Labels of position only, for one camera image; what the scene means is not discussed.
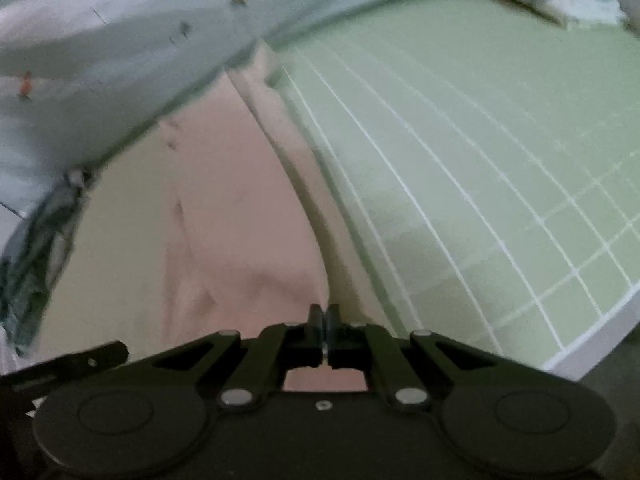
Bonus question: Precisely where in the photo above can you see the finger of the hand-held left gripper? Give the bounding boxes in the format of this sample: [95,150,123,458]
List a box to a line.
[0,341,129,394]

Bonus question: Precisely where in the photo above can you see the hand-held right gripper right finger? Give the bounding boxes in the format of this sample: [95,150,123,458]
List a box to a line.
[325,304,501,411]

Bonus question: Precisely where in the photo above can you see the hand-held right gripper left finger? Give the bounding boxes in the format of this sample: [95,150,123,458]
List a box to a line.
[145,304,325,408]

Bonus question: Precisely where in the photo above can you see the beige sweatshirt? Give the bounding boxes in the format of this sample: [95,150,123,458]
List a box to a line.
[37,42,406,393]

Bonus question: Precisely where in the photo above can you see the blue denim jeans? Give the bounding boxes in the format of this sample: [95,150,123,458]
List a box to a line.
[0,170,93,356]

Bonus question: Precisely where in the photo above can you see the carrot print quilt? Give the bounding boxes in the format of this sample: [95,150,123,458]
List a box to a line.
[0,0,471,221]

